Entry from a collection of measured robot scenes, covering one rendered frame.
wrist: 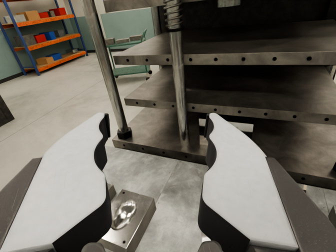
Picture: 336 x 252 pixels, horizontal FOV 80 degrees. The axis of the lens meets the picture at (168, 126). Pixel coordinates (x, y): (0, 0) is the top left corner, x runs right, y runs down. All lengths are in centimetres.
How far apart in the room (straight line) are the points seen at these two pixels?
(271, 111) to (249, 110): 9
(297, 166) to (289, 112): 27
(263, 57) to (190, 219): 70
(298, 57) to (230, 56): 25
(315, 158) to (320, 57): 49
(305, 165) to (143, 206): 76
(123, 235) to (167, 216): 19
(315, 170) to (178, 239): 69
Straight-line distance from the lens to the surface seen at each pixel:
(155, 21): 170
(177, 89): 100
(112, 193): 96
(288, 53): 93
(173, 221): 85
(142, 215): 80
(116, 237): 78
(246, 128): 107
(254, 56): 93
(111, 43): 465
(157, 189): 95
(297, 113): 104
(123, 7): 112
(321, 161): 120
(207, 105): 104
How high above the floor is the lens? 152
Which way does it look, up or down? 32 degrees down
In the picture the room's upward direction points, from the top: 8 degrees counter-clockwise
